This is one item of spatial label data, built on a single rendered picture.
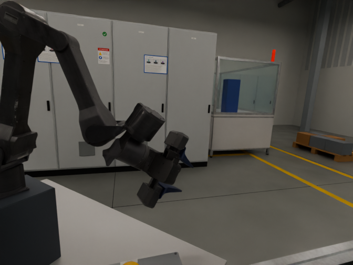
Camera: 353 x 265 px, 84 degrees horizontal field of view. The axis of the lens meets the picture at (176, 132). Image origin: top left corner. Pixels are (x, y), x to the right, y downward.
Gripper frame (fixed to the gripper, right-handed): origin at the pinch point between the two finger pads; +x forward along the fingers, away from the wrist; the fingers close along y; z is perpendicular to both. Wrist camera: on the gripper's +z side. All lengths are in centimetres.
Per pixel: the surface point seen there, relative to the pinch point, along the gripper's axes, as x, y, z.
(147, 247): 7.3, -22.8, -7.0
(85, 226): -5.6, -29.3, -24.4
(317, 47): 560, 611, -349
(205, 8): 201, 564, -589
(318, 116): 784, 451, -369
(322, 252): 28.6, -0.2, 23.7
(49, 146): -13, -58, -289
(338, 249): 32.3, 2.0, 25.2
